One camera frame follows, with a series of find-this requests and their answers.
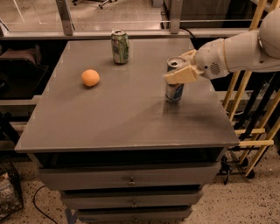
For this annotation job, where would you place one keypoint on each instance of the bottom grey drawer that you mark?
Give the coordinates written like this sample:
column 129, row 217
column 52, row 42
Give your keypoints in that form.
column 135, row 215

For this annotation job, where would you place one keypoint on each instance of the black wire basket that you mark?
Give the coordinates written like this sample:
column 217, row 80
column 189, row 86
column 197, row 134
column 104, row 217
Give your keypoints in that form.
column 11, row 198

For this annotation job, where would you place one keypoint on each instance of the green soda can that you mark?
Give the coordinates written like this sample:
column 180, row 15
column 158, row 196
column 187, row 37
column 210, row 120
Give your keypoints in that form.
column 120, row 46

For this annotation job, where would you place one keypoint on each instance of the middle grey drawer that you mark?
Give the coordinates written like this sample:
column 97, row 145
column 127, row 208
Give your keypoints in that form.
column 132, row 199

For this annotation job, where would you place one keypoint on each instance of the blue silver redbull can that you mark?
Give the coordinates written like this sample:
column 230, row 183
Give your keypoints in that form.
column 173, row 92

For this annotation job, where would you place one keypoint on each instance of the grey drawer cabinet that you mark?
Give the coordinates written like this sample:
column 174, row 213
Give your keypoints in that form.
column 124, row 120

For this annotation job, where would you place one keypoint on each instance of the top grey drawer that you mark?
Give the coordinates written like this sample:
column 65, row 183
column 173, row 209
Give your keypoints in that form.
column 129, row 176

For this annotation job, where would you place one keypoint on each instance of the dark chair at left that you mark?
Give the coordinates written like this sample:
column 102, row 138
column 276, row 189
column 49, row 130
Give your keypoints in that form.
column 21, row 73

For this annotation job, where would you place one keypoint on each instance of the orange fruit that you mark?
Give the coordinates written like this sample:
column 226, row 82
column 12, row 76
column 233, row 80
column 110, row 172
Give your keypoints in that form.
column 90, row 78

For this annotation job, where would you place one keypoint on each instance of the grey drawer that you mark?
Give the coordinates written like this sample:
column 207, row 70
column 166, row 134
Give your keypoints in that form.
column 129, row 176
column 132, row 199
column 135, row 215

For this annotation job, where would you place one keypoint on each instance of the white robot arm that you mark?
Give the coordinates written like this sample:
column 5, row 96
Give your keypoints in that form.
column 255, row 51

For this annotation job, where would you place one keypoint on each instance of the yellow wooden rack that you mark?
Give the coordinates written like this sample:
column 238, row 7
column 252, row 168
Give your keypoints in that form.
column 250, row 137

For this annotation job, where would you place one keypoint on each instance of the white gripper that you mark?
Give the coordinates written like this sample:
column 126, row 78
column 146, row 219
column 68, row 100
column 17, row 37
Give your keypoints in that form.
column 209, row 59

